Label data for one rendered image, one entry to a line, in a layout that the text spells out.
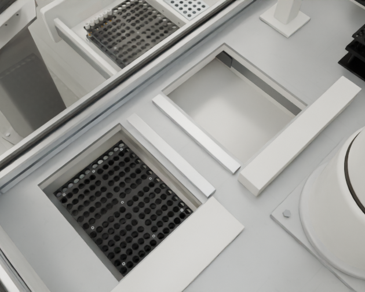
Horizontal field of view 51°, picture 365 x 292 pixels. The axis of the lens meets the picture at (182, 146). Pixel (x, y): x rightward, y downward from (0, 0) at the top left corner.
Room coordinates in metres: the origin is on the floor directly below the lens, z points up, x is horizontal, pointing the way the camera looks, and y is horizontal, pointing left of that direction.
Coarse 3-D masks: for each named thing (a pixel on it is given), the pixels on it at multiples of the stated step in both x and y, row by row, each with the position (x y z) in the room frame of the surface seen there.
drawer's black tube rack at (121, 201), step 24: (120, 168) 0.33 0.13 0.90; (144, 168) 0.34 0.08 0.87; (72, 192) 0.27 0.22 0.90; (96, 192) 0.28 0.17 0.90; (120, 192) 0.27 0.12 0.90; (144, 192) 0.27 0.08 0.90; (168, 192) 0.29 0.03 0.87; (72, 216) 0.23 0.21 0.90; (96, 216) 0.24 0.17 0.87; (120, 216) 0.23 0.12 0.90; (144, 216) 0.23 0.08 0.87; (168, 216) 0.23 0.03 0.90; (96, 240) 0.18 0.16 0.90; (120, 240) 0.18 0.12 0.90; (144, 240) 0.18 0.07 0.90; (120, 264) 0.14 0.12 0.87
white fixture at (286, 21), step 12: (288, 0) 0.68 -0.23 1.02; (300, 0) 0.69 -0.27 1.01; (264, 12) 0.72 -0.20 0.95; (276, 12) 0.69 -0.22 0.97; (288, 12) 0.67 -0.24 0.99; (300, 12) 0.72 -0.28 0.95; (276, 24) 0.68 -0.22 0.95; (288, 24) 0.68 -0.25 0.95; (300, 24) 0.68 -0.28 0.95; (288, 36) 0.64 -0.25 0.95
